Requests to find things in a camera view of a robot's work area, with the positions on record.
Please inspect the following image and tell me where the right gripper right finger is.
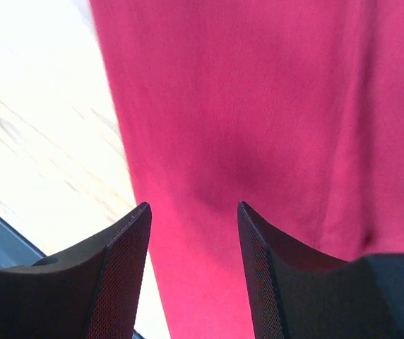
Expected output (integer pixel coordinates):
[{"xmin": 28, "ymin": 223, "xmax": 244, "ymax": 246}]
[{"xmin": 237, "ymin": 202, "xmax": 404, "ymax": 338}]

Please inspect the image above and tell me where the red t shirt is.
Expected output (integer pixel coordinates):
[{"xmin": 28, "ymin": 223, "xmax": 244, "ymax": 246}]
[{"xmin": 91, "ymin": 1, "xmax": 404, "ymax": 338}]

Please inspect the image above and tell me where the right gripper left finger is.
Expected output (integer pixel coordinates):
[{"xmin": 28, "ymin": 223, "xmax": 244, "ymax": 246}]
[{"xmin": 0, "ymin": 203, "xmax": 152, "ymax": 338}]

